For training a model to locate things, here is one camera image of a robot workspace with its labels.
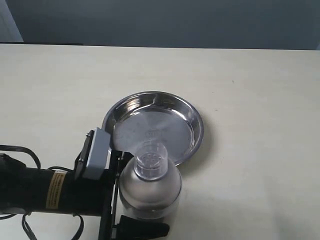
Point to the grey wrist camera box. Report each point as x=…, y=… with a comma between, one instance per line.
x=93, y=157

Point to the round stainless steel dish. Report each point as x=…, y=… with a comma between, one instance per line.
x=155, y=116

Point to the clear plastic shaker bottle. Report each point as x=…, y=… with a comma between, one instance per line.
x=150, y=184

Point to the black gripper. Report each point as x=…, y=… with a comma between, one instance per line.
x=128, y=228

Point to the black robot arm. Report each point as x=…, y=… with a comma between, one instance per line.
x=24, y=190

